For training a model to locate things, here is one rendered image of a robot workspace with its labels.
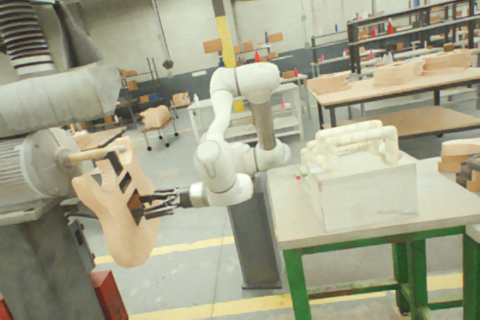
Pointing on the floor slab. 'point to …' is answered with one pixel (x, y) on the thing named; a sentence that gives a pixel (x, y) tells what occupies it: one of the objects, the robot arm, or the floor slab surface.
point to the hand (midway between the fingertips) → (137, 206)
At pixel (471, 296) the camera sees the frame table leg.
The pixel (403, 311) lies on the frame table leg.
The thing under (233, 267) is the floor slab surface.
